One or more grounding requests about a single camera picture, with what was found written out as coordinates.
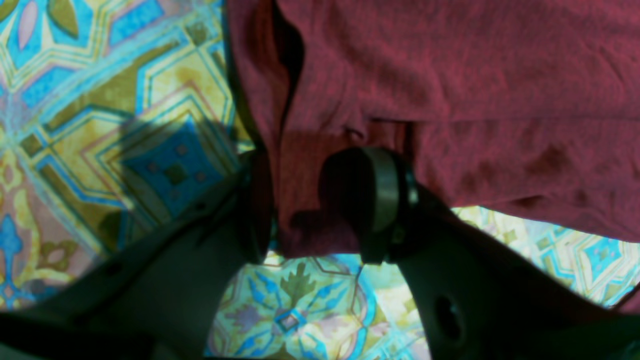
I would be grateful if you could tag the dark red t-shirt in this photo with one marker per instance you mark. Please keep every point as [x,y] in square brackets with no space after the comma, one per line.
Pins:
[526,107]

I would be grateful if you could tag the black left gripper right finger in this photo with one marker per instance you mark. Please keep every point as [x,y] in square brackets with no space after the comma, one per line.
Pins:
[477,299]

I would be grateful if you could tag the patterned tablecloth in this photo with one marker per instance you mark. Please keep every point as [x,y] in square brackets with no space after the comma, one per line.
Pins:
[117,115]

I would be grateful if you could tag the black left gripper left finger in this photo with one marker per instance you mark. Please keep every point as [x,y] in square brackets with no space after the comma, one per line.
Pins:
[157,299]

